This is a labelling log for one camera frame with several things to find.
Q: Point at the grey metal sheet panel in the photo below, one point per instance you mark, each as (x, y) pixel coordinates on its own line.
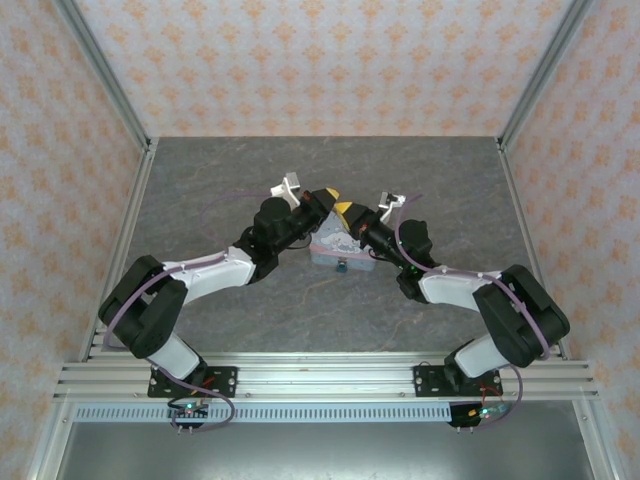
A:
(325, 452)

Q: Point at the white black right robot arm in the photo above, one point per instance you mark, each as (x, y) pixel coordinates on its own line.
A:
(450, 291)

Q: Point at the aluminium frame leg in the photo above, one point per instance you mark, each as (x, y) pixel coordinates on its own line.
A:
(47, 445)
(595, 445)

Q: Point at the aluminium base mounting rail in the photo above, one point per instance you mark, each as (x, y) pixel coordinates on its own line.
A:
(325, 375)

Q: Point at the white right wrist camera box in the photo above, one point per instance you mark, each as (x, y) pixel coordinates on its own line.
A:
(387, 200)

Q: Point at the light blue cartoon pouch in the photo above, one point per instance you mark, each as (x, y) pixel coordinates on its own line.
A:
(340, 246)

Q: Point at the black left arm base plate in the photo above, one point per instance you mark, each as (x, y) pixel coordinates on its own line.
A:
(225, 380)

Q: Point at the aluminium frame post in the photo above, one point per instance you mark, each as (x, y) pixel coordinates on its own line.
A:
(545, 70)
(100, 65)

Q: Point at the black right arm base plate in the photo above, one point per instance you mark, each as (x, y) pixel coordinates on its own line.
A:
(425, 380)

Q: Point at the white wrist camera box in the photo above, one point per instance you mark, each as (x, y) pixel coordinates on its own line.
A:
(290, 181)
(387, 200)

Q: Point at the aluminium table side rail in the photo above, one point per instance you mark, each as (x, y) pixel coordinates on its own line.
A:
(125, 235)
(530, 240)

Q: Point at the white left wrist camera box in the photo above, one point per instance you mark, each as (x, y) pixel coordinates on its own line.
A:
(290, 181)

